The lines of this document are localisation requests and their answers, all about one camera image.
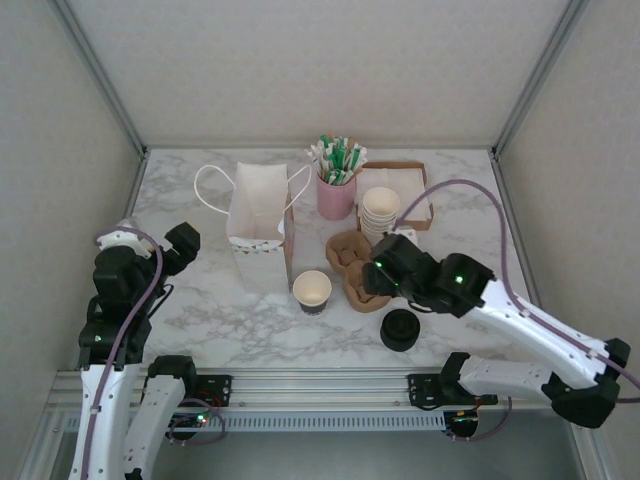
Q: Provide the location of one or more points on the paper coffee cup dark sleeve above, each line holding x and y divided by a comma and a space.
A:
312, 290

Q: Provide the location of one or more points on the white paper carrier bag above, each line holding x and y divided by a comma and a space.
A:
255, 200

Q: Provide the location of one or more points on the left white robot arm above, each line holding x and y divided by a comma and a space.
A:
135, 430

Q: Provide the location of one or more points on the white paper cup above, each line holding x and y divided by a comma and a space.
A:
381, 200
372, 226
374, 236
372, 230
372, 218
372, 222

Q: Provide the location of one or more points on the white napkin stack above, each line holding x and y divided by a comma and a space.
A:
395, 177

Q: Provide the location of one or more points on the circuit board with green LED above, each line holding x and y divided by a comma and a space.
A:
462, 419
192, 419

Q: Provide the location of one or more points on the brown cardboard tray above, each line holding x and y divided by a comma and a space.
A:
390, 164

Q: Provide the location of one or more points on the pink holder cup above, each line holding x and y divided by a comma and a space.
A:
336, 200

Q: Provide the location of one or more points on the green wrapped stirrer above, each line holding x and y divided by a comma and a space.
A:
341, 152
357, 157
326, 140

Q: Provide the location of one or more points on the aluminium table side rail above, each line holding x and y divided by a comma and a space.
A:
523, 250
135, 185

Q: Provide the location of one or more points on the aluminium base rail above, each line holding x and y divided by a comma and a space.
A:
320, 390

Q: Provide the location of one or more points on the aluminium frame post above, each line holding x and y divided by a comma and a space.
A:
102, 75
542, 75

